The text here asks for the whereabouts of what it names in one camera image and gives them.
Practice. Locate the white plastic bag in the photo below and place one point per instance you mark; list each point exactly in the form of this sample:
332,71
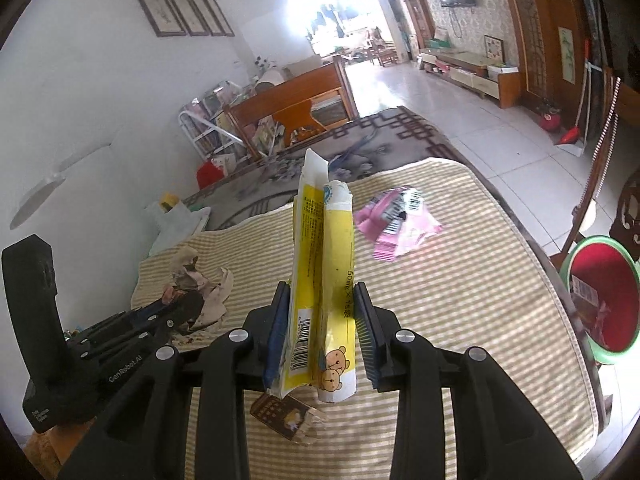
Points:
175,225

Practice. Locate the wooden tv cabinet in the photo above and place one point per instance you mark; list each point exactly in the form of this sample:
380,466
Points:
500,82

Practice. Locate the dark wooden carved chair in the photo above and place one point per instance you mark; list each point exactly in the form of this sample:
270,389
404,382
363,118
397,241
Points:
621,102

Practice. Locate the grey patterned table cover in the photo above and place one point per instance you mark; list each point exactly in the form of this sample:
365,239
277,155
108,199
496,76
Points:
368,145

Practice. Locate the yellow snack wrapper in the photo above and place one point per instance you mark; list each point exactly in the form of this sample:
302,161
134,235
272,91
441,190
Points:
319,347

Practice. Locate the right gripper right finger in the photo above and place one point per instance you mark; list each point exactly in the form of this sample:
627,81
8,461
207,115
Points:
498,434

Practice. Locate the brown cigarette pack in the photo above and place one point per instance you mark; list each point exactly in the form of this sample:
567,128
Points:
293,419

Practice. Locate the green rimmed trash bin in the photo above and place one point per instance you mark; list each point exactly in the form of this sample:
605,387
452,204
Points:
603,281

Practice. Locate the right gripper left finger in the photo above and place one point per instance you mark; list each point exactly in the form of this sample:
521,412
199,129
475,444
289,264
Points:
182,414

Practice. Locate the newspaper trash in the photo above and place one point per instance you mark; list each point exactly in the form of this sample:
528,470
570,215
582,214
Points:
185,277

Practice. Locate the pink plastic wrapper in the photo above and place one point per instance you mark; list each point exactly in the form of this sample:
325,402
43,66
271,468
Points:
396,221

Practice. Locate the red small stool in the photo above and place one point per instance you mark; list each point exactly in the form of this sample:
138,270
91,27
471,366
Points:
208,174

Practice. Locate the beige striped table cloth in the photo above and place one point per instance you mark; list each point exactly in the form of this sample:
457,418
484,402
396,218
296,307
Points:
477,283

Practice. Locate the white wire magazine rack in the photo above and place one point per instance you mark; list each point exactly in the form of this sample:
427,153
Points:
207,126

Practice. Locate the framed wall pictures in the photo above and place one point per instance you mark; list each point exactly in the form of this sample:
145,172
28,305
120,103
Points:
180,18

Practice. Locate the wooden sofa bench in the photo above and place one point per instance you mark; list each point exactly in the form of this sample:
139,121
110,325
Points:
292,101

